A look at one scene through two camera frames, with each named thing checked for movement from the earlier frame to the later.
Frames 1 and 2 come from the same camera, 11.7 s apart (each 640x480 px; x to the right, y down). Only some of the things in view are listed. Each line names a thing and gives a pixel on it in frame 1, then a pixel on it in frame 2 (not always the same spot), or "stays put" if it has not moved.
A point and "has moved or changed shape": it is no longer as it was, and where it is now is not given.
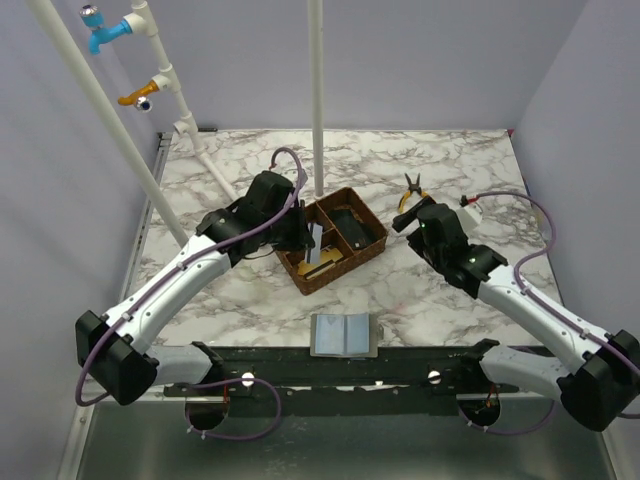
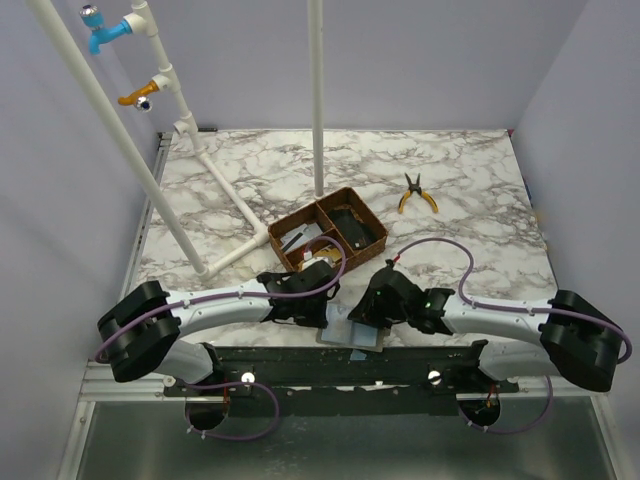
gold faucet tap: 139,98 stays put
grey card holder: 344,335 has moved or changed shape
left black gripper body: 298,230 -> 310,310
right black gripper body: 410,218 -> 373,304
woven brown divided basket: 346,232 stays put
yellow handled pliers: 411,187 stays put
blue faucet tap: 93,17 stays put
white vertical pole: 316,35 stays put
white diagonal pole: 119,140 stays put
